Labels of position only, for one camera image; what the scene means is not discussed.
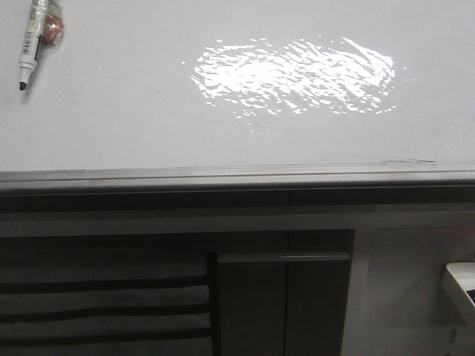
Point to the white whiteboard marker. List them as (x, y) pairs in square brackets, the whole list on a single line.
[(34, 30)]

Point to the red taped marker attachment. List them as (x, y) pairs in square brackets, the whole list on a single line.
[(54, 26)]

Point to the grey slatted drawer unit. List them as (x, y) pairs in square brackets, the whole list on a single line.
[(110, 298)]

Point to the grey cabinet door panel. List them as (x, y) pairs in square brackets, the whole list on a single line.
[(282, 304)]

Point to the white whiteboard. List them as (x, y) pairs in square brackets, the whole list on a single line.
[(241, 92)]

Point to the white box at right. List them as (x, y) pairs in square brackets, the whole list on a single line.
[(458, 282)]

